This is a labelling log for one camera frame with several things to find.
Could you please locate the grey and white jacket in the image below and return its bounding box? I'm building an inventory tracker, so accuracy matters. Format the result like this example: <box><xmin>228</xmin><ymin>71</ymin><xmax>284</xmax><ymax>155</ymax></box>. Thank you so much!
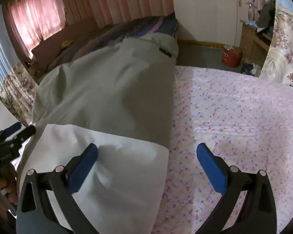
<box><xmin>17</xmin><ymin>33</ymin><xmax>178</xmax><ymax>233</ymax></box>

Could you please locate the dark clothes pile on desk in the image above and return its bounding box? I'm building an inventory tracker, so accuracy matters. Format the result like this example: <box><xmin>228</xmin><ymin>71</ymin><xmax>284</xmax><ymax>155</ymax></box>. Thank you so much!
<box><xmin>256</xmin><ymin>0</ymin><xmax>276</xmax><ymax>33</ymax></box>

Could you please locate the person's left hand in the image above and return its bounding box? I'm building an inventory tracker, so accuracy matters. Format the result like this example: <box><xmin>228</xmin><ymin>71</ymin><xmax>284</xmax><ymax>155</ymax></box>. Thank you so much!
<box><xmin>0</xmin><ymin>165</ymin><xmax>18</xmax><ymax>205</ymax></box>

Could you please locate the left floral blue curtain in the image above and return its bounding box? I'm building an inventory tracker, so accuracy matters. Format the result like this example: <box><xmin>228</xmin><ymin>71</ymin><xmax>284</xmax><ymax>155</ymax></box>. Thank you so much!
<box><xmin>0</xmin><ymin>7</ymin><xmax>38</xmax><ymax>126</ymax></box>

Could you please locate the floral blue curtain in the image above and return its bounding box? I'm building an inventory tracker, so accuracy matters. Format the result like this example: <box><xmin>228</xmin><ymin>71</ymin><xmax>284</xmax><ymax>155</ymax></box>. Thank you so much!
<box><xmin>259</xmin><ymin>0</ymin><xmax>293</xmax><ymax>87</ymax></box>
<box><xmin>0</xmin><ymin>7</ymin><xmax>38</xmax><ymax>126</ymax></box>

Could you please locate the pink floral bed sheet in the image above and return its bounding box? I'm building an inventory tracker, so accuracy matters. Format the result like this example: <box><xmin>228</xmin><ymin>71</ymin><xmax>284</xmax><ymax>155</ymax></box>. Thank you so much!
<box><xmin>152</xmin><ymin>66</ymin><xmax>293</xmax><ymax>233</ymax></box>

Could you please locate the yellow object on bed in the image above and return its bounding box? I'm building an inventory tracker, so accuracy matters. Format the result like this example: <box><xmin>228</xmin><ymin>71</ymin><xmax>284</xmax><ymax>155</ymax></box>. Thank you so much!
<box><xmin>61</xmin><ymin>40</ymin><xmax>73</xmax><ymax>49</ymax></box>

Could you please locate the pink window curtain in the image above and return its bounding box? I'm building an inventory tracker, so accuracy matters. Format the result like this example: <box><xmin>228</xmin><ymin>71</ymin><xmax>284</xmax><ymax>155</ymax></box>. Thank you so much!
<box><xmin>2</xmin><ymin>0</ymin><xmax>89</xmax><ymax>59</ymax></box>

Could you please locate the dark striped bed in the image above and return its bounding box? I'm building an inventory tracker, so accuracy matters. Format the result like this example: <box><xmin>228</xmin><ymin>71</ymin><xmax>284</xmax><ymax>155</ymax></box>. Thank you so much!
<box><xmin>33</xmin><ymin>13</ymin><xmax>178</xmax><ymax>72</ymax></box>

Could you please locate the right floral blue curtain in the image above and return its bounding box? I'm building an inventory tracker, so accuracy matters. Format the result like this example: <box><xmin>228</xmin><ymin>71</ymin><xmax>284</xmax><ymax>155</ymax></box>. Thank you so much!
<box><xmin>259</xmin><ymin>0</ymin><xmax>293</xmax><ymax>87</ymax></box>

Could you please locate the red bin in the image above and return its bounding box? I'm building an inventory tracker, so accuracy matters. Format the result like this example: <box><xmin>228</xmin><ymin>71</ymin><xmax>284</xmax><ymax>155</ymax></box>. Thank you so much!
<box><xmin>222</xmin><ymin>45</ymin><xmax>242</xmax><ymax>68</ymax></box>

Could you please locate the wooden desk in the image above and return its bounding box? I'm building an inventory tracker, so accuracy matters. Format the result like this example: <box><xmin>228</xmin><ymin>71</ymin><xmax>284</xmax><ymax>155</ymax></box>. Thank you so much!
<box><xmin>240</xmin><ymin>20</ymin><xmax>272</xmax><ymax>68</ymax></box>

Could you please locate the white wardrobe with decals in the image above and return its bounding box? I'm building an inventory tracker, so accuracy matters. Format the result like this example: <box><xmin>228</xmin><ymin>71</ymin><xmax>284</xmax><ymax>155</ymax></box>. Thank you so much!
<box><xmin>173</xmin><ymin>0</ymin><xmax>250</xmax><ymax>47</ymax></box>

